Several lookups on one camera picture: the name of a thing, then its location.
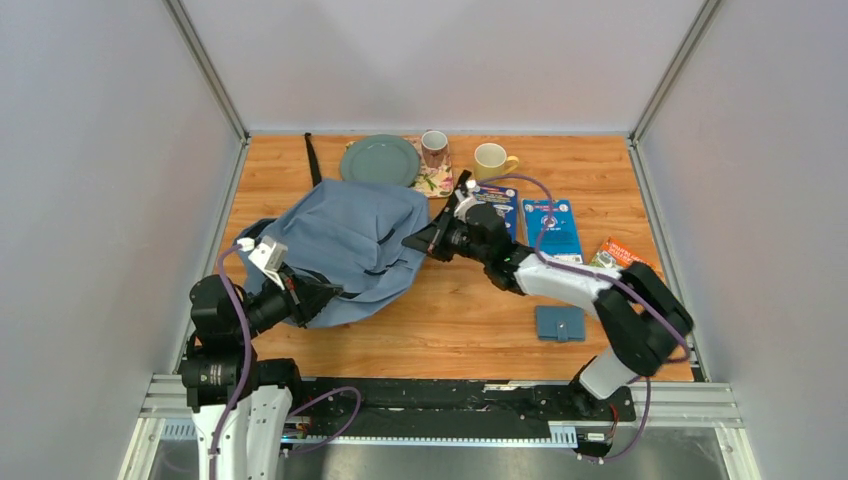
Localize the floral serving tray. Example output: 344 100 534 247
344 135 456 200

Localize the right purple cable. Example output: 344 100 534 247
476 173 694 463

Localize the purple cable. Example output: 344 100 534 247
208 241 362 480
476 173 694 463

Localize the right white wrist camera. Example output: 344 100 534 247
454 179 481 218

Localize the yellow ceramic mug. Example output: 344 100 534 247
473 143 520 183

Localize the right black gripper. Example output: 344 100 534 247
401 208 489 266

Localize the blue-grey fabric backpack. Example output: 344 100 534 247
235 132 432 331

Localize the pink patterned mug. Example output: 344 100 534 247
420 130 450 169

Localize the light blue paperback book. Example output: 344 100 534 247
521 199 584 264

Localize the green ceramic plate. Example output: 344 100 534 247
340 134 421 187

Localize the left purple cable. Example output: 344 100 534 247
208 241 362 480

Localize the aluminium front frame rail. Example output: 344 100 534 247
119 374 760 480

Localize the orange treehouse paperback book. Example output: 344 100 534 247
589 236 655 270

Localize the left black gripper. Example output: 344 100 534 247
231 260 343 339

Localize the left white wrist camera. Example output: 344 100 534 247
236 236 288 273

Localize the small teal wallet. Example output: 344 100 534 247
534 306 587 343

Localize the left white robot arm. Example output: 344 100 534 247
178 268 343 479

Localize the dark blue paperback book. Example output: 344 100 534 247
475 184 519 241

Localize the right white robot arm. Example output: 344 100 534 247
402 171 694 419

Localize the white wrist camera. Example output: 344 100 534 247
236 236 288 273
454 179 481 218

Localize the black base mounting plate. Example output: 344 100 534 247
287 377 637 440

